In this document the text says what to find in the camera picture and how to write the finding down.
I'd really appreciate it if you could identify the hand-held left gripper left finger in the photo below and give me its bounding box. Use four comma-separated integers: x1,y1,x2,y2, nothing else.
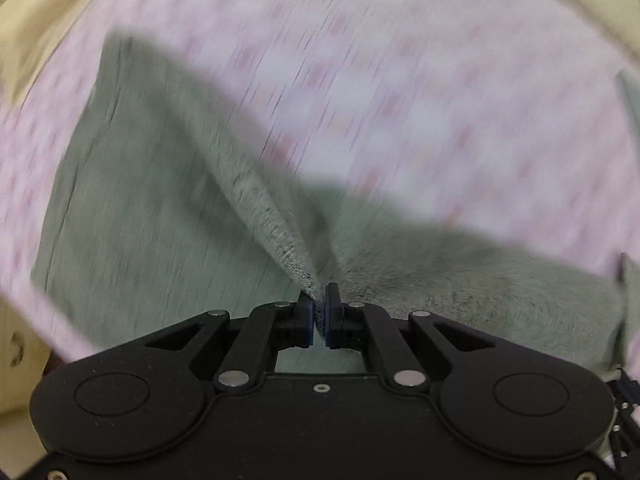
145,290,316,393

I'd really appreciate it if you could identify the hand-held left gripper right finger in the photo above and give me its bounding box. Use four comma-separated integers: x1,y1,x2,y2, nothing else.
323,283,496,394

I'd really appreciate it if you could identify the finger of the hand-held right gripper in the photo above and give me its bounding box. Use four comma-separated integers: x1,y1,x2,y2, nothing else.
606,370,640,477

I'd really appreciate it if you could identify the grey-green towel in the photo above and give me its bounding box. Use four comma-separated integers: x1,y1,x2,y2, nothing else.
30,32,640,376

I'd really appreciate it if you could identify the grey folded cloth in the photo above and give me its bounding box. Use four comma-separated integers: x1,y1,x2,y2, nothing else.
617,71,640,133

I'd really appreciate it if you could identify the beige duvet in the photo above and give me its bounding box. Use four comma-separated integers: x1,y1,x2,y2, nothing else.
0,0,126,111

